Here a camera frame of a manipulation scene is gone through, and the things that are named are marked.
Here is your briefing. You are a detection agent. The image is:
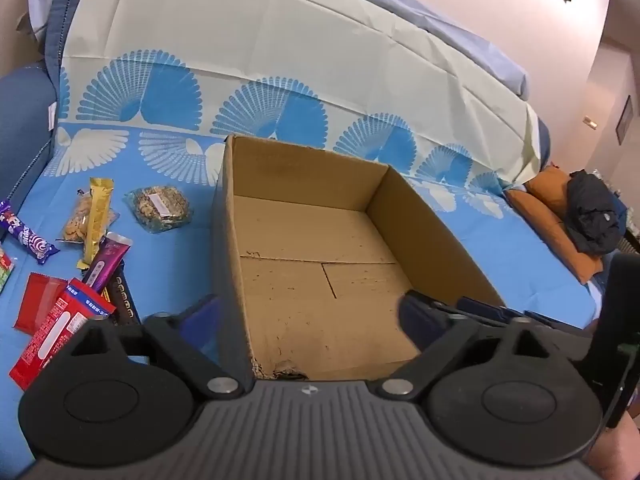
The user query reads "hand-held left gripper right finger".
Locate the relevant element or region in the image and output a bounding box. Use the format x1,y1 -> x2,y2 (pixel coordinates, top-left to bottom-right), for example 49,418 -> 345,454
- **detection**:
371,290 -> 556,401

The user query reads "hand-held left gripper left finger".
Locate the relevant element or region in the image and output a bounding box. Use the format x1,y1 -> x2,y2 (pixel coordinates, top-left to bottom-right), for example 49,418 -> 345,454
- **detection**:
69,294 -> 251,401

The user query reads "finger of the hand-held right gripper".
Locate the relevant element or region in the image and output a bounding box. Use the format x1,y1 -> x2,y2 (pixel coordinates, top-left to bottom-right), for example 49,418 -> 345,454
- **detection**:
435,296 -> 521,324
522,310 -> 597,334

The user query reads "magenta snack bar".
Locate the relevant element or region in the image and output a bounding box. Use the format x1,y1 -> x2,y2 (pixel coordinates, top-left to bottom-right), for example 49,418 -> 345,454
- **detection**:
80,231 -> 133,293

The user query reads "round oat cookie packet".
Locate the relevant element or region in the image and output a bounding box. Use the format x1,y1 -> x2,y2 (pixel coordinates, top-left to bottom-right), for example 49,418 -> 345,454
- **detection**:
122,185 -> 195,235

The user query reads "cardboard box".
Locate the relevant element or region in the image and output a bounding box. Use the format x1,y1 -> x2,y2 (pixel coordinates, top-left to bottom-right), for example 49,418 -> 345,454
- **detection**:
210,134 -> 506,381

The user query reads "yellow snack bar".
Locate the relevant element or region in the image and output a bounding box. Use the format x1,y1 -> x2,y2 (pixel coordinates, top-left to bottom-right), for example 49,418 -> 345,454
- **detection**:
75,177 -> 116,267

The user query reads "purple cartoon snack bar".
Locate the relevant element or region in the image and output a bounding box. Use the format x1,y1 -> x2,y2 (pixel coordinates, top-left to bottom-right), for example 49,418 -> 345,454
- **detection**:
0,199 -> 61,266

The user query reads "blue fan print cloth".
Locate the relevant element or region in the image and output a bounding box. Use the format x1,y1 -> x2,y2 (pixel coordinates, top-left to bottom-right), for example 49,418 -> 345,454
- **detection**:
0,0 -> 608,480

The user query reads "black snack bar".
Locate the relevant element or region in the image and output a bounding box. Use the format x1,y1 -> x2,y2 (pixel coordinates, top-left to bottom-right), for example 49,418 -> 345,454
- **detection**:
100,262 -> 143,328

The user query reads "dark jacket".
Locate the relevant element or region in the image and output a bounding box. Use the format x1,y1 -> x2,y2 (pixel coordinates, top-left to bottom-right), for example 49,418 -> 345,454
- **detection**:
565,169 -> 628,256

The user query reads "orange pillow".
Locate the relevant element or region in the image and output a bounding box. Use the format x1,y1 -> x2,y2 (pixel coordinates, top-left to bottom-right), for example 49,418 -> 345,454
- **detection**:
505,164 -> 608,283

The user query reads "red white label snack box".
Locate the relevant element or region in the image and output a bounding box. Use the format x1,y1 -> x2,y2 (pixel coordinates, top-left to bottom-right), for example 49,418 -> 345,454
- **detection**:
7,277 -> 117,392

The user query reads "clear small cookies packet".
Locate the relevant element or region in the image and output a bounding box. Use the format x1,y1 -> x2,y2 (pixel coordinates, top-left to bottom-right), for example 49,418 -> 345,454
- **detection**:
60,189 -> 121,246

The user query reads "plain red snack packet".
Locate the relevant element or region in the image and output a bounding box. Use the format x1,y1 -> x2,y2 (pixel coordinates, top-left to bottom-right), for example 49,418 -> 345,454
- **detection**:
12,272 -> 68,336

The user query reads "green red snack packet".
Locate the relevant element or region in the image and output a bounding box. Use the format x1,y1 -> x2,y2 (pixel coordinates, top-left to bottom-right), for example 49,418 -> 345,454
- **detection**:
0,245 -> 15,295

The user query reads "dark blue sofa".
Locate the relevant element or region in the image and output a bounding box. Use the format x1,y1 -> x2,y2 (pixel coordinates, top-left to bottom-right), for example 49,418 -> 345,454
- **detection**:
0,0 -> 81,221

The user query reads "small dark wall frame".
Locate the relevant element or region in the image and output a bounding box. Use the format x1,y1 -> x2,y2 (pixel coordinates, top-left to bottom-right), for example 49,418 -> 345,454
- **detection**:
615,95 -> 633,146

